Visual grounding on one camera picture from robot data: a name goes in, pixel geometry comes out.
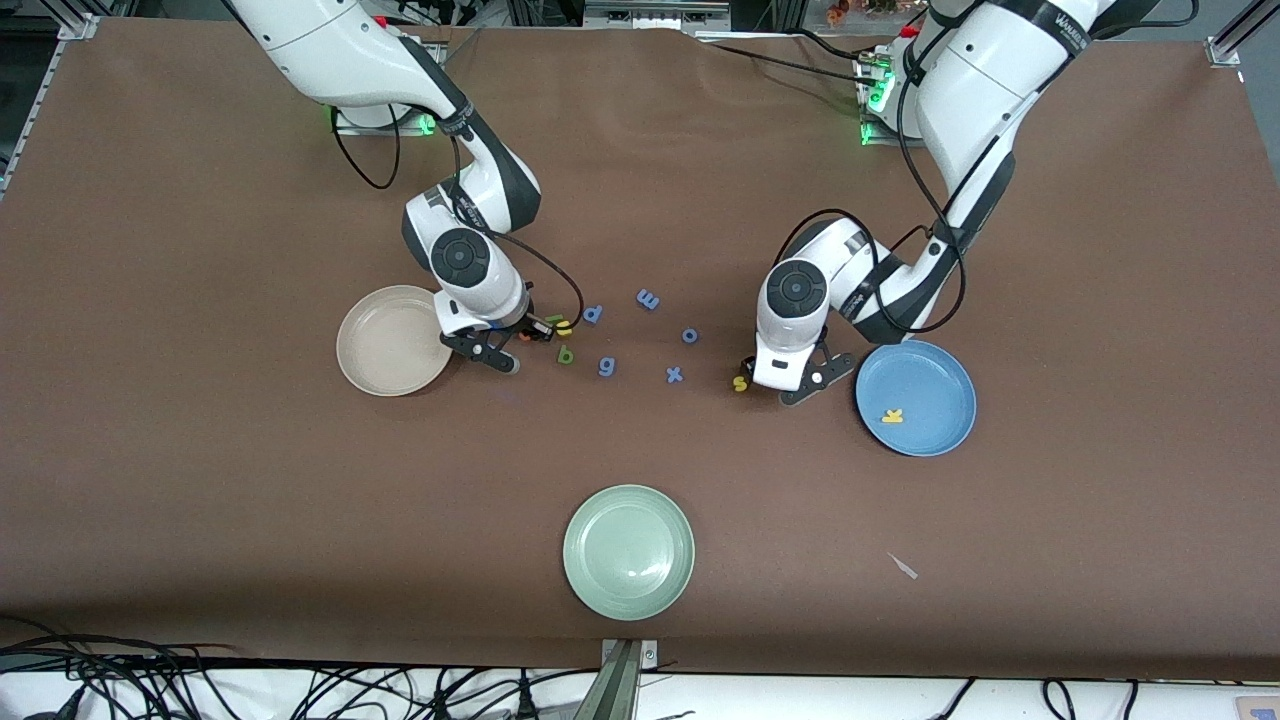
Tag beige brown plate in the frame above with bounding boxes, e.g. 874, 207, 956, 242
336, 285, 457, 398

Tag blue plate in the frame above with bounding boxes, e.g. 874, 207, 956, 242
855, 339, 978, 458

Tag pale green plate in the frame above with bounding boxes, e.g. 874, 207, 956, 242
562, 484, 696, 622

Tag orange artificial flowers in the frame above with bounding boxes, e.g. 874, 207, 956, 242
825, 0, 906, 23

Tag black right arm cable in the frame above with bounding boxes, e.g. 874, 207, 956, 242
330, 100, 586, 336

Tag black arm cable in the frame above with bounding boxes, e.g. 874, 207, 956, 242
775, 55, 969, 336
330, 100, 586, 336

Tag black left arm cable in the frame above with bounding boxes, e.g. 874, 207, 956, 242
775, 55, 969, 336

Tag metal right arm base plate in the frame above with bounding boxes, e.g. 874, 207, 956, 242
333, 100, 442, 136

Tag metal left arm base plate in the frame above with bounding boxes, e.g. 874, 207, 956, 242
858, 50, 931, 150

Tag aluminium frame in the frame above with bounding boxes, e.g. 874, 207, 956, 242
583, 0, 733, 33

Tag metal camera pole bracket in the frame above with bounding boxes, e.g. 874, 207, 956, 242
600, 638, 659, 720

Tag aluminium table edge rail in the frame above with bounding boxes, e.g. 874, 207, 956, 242
0, 12, 101, 201

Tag black floor cable tangle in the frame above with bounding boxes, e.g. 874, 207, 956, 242
0, 615, 246, 720

